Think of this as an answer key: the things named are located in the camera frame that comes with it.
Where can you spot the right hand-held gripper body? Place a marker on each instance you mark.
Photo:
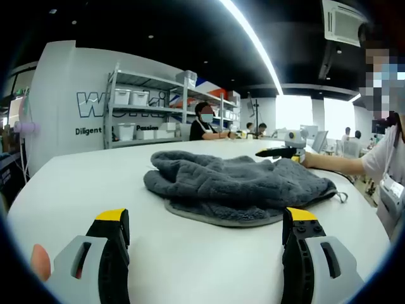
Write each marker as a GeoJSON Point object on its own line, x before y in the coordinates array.
{"type": "Point", "coordinates": [295, 141]}

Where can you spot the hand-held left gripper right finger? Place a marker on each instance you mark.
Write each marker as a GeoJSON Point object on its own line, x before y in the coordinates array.
{"type": "Point", "coordinates": [297, 272]}

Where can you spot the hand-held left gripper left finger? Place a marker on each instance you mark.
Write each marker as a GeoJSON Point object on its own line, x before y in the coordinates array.
{"type": "Point", "coordinates": [110, 278]}

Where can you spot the grey towel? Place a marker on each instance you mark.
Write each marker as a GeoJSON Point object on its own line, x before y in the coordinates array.
{"type": "Point", "coordinates": [228, 187]}

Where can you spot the person's left hand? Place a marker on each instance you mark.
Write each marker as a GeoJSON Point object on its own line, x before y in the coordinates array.
{"type": "Point", "coordinates": [40, 261]}

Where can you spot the computer monitor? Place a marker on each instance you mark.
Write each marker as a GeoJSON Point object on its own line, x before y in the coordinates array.
{"type": "Point", "coordinates": [320, 141]}

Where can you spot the white table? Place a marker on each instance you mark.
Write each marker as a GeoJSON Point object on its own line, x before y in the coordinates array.
{"type": "Point", "coordinates": [196, 263]}

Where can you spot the operator in white shirt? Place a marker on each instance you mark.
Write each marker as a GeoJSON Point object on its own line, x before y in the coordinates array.
{"type": "Point", "coordinates": [384, 158]}

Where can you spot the ceiling light strip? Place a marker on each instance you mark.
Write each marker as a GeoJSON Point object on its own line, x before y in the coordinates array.
{"type": "Point", "coordinates": [256, 47]}

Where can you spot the grey metal shelving rack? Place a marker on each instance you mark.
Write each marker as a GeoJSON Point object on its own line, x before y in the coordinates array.
{"type": "Point", "coordinates": [177, 107]}

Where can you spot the white chest device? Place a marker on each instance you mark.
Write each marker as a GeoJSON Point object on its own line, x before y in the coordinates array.
{"type": "Point", "coordinates": [392, 196]}

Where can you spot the grey lidded storage box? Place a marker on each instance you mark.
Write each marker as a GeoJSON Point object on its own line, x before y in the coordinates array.
{"type": "Point", "coordinates": [186, 78]}

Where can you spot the ceiling air conditioner unit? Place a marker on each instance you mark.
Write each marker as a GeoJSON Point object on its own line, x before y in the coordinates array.
{"type": "Point", "coordinates": [343, 22]}

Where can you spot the white storage box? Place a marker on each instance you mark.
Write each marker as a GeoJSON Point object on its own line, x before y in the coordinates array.
{"type": "Point", "coordinates": [140, 98]}
{"type": "Point", "coordinates": [126, 132]}
{"type": "Point", "coordinates": [121, 96]}

